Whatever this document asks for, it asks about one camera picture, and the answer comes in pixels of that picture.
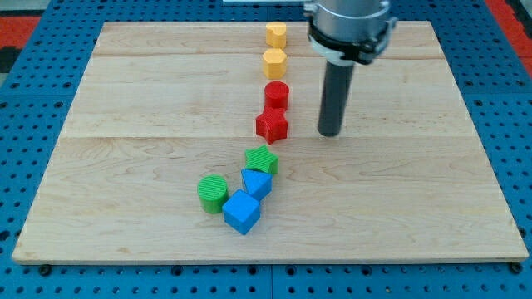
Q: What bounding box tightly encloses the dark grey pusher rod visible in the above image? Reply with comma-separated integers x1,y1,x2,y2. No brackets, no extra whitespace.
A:
318,61,354,137

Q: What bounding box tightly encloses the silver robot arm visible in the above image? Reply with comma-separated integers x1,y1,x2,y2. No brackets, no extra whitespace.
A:
303,0,397,137

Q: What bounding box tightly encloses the blue triangle block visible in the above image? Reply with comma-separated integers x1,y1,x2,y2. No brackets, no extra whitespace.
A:
241,169,273,202

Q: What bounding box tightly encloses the blue cube block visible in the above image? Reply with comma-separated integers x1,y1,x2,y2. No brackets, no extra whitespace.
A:
222,189,260,235

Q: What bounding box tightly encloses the red cylinder block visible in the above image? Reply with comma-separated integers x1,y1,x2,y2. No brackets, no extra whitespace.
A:
264,81,290,110

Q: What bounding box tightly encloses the yellow hexagon block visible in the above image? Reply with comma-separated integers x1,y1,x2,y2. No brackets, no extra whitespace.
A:
262,48,288,79

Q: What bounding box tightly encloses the yellow heart block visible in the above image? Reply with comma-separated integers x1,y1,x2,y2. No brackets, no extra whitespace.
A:
265,22,287,49

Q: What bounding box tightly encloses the red star block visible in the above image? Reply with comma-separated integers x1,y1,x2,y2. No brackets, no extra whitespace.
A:
255,106,288,145

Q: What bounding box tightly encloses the green star block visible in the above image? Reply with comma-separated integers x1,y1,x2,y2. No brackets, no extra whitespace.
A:
244,145,278,175

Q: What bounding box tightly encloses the green cylinder block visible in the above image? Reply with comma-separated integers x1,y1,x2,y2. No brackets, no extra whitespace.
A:
197,174,229,214

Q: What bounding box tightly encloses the wooden board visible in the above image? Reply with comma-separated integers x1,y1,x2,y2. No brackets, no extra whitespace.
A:
12,21,528,265

